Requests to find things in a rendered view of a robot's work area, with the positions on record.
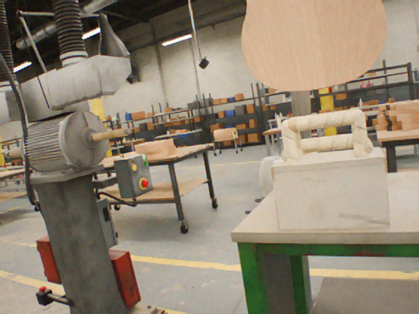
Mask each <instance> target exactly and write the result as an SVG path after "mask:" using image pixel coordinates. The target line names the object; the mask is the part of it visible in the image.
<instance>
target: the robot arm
mask: <svg viewBox="0 0 419 314"><path fill-rule="evenodd" d="M291 103H292V115H293V117H301V116H305V115H309V116H310V115H311V97H310V91H309V90H308V91H301V92H299V91H291ZM300 136H301V140H304V139H310V138H312V129H309V130H304V131H300ZM280 158H281V157H280V156H268V157H265V158H263V160H262V161H261V164H260V171H259V179H260V191H261V195H262V197H258V198H256V200H255V202H256V203H260V202H261V201H262V200H263V199H264V198H265V197H266V196H267V195H268V194H269V193H270V192H271V191H272V190H273V187H274V185H273V180H272V171H271V167H272V166H273V165H274V164H275V163H273V162H274V161H275V160H279V159H280Z"/></svg>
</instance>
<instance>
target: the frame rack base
mask: <svg viewBox="0 0 419 314"><path fill-rule="evenodd" d="M298 161H299V163H297V164H287V163H286V162H279V163H275V164H274V165H273V166H272V167H271V171H272V180H273V185H274V187H273V190H274V195H275V205H276V210H277V216H278V229H279V231H299V230H324V231H325V230H368V229H387V228H390V224H391V222H390V215H389V210H390V208H389V200H388V178H387V163H386V157H385V155H384V154H383V152H382V150H381V149H380V148H379V147H375V148H373V150H372V152H371V153H370V154H369V156H368V157H364V158H356V157H355V150H343V151H336V152H328V153H315V154H303V157H301V158H298Z"/></svg>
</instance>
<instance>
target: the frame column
mask: <svg viewBox="0 0 419 314"><path fill-rule="evenodd" d="M93 177H94V173H91V174H88V175H86V176H82V177H77V178H75V179H71V180H69V181H66V182H45V183H37V184H31V186H32V187H34V190H35V191H36V192H37V194H38V199H39V203H40V207H41V211H42V213H43V218H44V221H45V224H46V228H47V232H48V234H49V240H50V243H51V246H52V251H53V253H54V257H55V261H56V264H57V266H58V271H59V274H60V277H61V282H62V285H63V287H64V292H65V295H66V298H70V299H73V304H74V307H71V306H69V308H70V314H127V313H128V312H129V311H130V310H128V309H127V307H126V304H125V303H124V301H123V299H122V297H121V295H120V291H119V288H118V287H117V282H116V278H115V275H114V270H113V266H112V263H111V257H110V254H109V251H108V245H107V241H106V239H105V233H104V230H103V224H102V221H101V217H100V212H99V208H98V205H97V199H96V195H95V192H94V187H93V183H92V179H93Z"/></svg>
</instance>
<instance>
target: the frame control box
mask: <svg viewBox="0 0 419 314"><path fill-rule="evenodd" d="M143 154H145V155H146V159H145V160H143V159H142V155H143ZM131 158H134V159H135V163H134V164H135V166H136V170H133V169H132V166H133V165H134V164H132V163H131V161H130V159H131ZM144 161H147V154H146V153H142V154H136V155H132V156H127V157H125V158H119V159H117V160H114V161H113V162H114V169H115V172H116V176H117V183H118V189H119V192H120V198H127V199H132V200H134V204H131V203H129V202H126V201H125V200H122V199H120V198H119V197H116V196H114V195H111V194H108V193H105V192H98V193H97V201H98V200H100V199H101V197H100V195H101V194H104V195H106V196H108V197H111V198H112V199H115V200H117V201H119V202H121V203H123V204H125V205H128V206H130V207H136V206H137V205H138V201H137V197H139V196H141V195H142V194H145V193H147V192H149V191H151V190H153V185H152V181H151V177H150V171H149V167H148V163H147V167H145V166H144ZM145 179H147V180H148V185H149V187H148V188H145V187H144V186H143V185H142V182H143V181H144V180H145Z"/></svg>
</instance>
